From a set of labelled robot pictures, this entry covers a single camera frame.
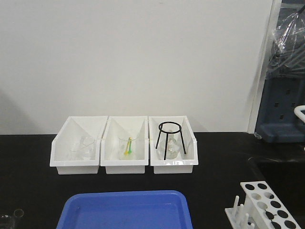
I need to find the white storage bin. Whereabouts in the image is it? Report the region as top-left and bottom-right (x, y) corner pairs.
(50, 116), (108, 175)
(100, 116), (149, 174)
(148, 116), (199, 174)

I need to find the plastic bag of pegs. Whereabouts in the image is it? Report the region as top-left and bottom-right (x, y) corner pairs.
(266, 3), (305, 79)

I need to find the beaker with coloured stirrers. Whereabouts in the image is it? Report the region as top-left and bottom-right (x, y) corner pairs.
(118, 135), (138, 160)

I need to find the glassware in left bin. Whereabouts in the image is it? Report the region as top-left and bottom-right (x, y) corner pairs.
(68, 136), (95, 161)

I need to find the black lab sink basin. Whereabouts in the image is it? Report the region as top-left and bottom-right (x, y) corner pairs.
(248, 157), (305, 228)

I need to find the middle white storage bin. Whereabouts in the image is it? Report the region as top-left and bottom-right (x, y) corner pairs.
(100, 116), (149, 174)

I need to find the grey-blue pegboard drying rack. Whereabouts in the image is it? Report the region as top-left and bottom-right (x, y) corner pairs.
(254, 0), (305, 143)

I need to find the white test tube rack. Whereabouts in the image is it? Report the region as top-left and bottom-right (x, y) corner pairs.
(225, 181), (301, 229)

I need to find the left white storage bin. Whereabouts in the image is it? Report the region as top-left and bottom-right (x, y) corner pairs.
(50, 116), (108, 175)

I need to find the clear glass test tube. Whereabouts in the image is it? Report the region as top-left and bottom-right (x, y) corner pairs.
(12, 208), (24, 220)

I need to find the glass flask in right bin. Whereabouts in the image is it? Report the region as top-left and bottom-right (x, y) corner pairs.
(159, 133), (181, 159)

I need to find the right white storage bin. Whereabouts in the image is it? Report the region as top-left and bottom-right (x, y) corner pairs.
(148, 116), (199, 174)

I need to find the clear glass beaker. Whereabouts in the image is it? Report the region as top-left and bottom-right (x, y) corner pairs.
(0, 215), (15, 229)

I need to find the black wire tripod stand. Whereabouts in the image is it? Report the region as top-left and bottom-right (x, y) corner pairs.
(155, 121), (186, 160)

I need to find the white gooseneck lab faucet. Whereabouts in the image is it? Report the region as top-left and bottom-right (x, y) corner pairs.
(294, 105), (305, 123)

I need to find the blue plastic tray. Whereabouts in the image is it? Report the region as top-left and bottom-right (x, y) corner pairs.
(57, 190), (193, 229)

